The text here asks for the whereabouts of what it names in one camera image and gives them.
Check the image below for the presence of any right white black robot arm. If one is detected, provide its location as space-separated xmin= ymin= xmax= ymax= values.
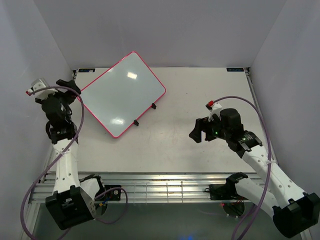
xmin=189 ymin=103 xmax=320 ymax=238

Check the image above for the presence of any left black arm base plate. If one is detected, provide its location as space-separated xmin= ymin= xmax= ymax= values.
xmin=102 ymin=185 xmax=122 ymax=201

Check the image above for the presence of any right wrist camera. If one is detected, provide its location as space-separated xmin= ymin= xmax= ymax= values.
xmin=205 ymin=100 xmax=223 ymax=122

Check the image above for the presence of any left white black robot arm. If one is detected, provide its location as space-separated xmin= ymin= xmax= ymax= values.
xmin=30 ymin=78 xmax=106 ymax=230

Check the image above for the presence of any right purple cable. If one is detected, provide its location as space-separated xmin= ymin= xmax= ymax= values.
xmin=214 ymin=95 xmax=272 ymax=240

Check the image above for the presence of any pink framed whiteboard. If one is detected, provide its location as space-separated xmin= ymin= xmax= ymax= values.
xmin=74 ymin=51 xmax=167 ymax=139

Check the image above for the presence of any purple cable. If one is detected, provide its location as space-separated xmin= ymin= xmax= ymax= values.
xmin=19 ymin=85 xmax=129 ymax=240
xmin=214 ymin=95 xmax=272 ymax=240

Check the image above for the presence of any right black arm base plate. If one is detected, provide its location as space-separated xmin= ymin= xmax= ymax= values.
xmin=204 ymin=184 xmax=244 ymax=201

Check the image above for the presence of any blue table label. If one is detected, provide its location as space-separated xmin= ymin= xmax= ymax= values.
xmin=78 ymin=68 xmax=96 ymax=73
xmin=226 ymin=67 xmax=245 ymax=72

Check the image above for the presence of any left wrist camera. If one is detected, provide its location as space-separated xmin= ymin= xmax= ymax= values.
xmin=26 ymin=78 xmax=57 ymax=100

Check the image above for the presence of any aluminium table edge rail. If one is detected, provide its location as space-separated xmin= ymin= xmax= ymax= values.
xmin=244 ymin=66 xmax=286 ymax=181

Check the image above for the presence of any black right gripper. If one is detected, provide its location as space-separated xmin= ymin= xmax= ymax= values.
xmin=188 ymin=112 xmax=230 ymax=143

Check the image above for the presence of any black wire easel stand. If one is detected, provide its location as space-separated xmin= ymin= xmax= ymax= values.
xmin=133 ymin=102 xmax=157 ymax=126

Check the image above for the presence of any left blue table label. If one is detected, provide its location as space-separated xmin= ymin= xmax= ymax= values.
xmin=78 ymin=68 xmax=96 ymax=73

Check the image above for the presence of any aluminium front rail frame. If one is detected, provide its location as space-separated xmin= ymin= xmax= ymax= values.
xmin=27 ymin=172 xmax=301 ymax=205

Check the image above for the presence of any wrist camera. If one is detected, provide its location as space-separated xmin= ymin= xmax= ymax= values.
xmin=205 ymin=100 xmax=223 ymax=122
xmin=26 ymin=78 xmax=57 ymax=100

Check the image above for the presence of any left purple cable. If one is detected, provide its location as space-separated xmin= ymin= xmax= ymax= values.
xmin=19 ymin=85 xmax=129 ymax=240

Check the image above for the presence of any right blue table label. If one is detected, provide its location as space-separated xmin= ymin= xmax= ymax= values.
xmin=226 ymin=67 xmax=245 ymax=72

